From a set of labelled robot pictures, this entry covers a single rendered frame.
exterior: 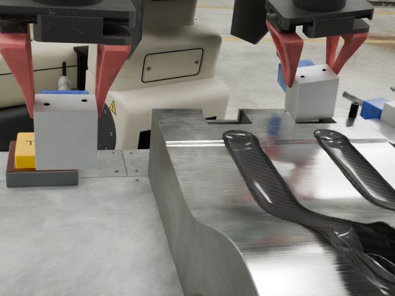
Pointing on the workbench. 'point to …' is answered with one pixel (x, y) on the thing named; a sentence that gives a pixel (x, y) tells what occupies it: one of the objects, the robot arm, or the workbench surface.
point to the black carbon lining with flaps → (331, 140)
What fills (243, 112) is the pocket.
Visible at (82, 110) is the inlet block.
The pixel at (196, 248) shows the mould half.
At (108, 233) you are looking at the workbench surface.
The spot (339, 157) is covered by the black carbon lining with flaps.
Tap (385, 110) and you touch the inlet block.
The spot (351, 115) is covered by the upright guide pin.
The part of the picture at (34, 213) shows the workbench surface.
